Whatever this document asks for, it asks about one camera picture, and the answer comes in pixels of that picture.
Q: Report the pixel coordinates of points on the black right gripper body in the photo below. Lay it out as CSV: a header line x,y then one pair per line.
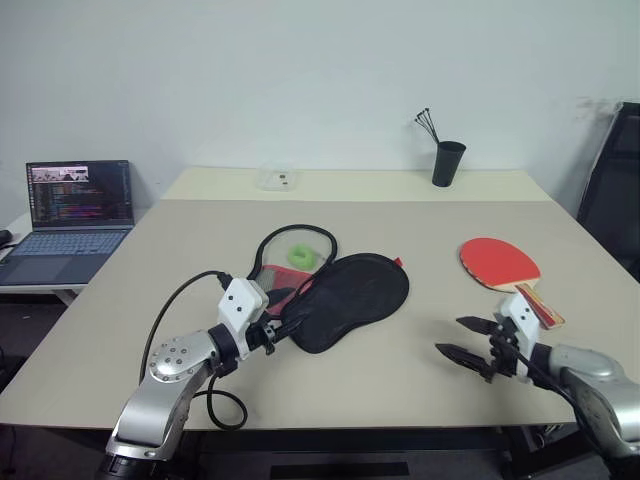
x,y
502,355

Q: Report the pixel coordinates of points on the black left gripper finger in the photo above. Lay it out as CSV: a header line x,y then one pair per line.
x,y
282,338
285,325

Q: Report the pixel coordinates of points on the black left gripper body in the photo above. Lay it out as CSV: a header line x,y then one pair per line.
x,y
264,340

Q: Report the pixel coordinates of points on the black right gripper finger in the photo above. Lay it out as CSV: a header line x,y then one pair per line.
x,y
477,325
465,359

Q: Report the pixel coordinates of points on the red table tennis paddle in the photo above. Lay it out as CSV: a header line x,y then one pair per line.
x,y
495,260

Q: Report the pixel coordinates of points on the black and red paddle case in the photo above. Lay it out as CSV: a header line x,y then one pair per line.
x,y
350,300

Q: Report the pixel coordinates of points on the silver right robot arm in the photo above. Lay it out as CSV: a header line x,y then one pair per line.
x,y
595,380

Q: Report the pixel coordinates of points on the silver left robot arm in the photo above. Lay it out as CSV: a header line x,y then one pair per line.
x,y
165,390

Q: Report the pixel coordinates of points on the black table base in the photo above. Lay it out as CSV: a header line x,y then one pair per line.
x,y
340,471

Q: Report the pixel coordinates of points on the clear plastic box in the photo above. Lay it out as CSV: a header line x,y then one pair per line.
x,y
277,180

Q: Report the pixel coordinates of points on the black plastic cup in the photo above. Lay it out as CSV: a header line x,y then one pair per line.
x,y
447,165

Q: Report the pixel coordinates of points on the black office chair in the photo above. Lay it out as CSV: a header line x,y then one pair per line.
x,y
615,190

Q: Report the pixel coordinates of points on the grey open laptop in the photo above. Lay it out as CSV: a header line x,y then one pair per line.
x,y
75,200

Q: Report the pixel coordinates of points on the small black desk object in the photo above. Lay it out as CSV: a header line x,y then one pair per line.
x,y
4,237

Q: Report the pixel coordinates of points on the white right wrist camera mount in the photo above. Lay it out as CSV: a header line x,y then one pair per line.
x,y
522,320

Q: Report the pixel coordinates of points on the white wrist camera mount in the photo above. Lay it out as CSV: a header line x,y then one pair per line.
x,y
522,320
240,300

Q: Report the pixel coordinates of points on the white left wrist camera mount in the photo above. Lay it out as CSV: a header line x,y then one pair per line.
x,y
240,300

